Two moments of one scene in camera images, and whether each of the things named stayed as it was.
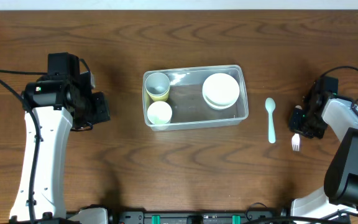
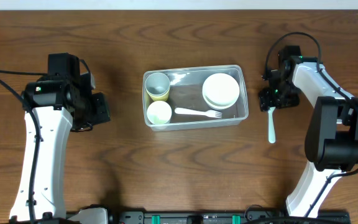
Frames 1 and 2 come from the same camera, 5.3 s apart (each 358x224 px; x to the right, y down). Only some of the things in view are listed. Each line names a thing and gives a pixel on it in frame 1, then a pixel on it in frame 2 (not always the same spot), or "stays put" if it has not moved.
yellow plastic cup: [160, 98] stays put
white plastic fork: [296, 142] -> [210, 113]
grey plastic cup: [157, 83] stays put
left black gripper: [101, 107] stays put
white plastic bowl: [220, 91] stays put
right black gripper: [297, 123] -> [272, 102]
